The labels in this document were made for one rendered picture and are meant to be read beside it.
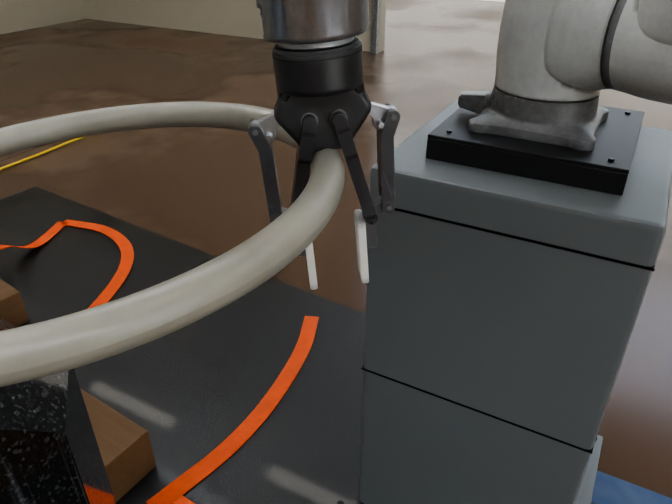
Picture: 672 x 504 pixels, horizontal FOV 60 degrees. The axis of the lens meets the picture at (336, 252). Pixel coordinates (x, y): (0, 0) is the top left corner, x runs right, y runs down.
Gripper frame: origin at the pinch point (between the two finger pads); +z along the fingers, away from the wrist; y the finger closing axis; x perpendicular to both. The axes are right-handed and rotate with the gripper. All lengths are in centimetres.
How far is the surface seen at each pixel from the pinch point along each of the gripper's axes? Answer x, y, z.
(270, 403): -62, 18, 79
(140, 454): -43, 45, 70
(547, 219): -15.4, -29.0, 7.8
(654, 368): -67, -91, 89
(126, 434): -44, 47, 65
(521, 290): -16.5, -26.9, 19.6
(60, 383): -12.6, 38.3, 22.7
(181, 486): -39, 37, 78
